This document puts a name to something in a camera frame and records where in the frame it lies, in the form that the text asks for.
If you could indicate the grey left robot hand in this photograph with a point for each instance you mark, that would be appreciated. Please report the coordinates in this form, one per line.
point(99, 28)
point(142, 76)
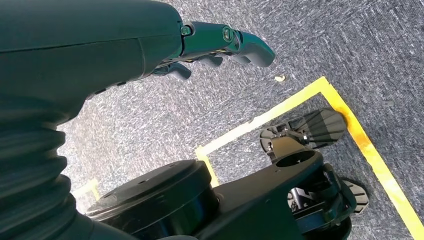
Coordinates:
point(82, 43)

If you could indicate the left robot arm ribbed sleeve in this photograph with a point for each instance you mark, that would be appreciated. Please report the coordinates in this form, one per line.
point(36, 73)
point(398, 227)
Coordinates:
point(30, 165)

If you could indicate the small pale floor scrap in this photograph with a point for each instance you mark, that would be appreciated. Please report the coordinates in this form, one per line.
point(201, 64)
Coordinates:
point(280, 78)

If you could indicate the yellow floor tape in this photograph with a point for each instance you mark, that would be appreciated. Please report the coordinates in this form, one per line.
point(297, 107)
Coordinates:
point(87, 190)

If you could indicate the black robot leg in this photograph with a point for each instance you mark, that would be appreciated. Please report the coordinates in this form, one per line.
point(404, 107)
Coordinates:
point(248, 198)

